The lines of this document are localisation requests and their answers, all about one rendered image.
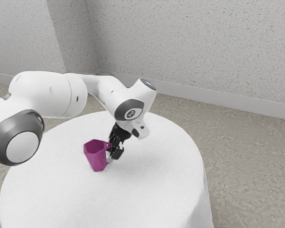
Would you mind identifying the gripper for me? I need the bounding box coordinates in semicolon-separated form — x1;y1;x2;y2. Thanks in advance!
106;123;132;165

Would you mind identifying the magenta faceted mug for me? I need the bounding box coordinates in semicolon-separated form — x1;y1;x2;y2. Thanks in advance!
83;139;114;172

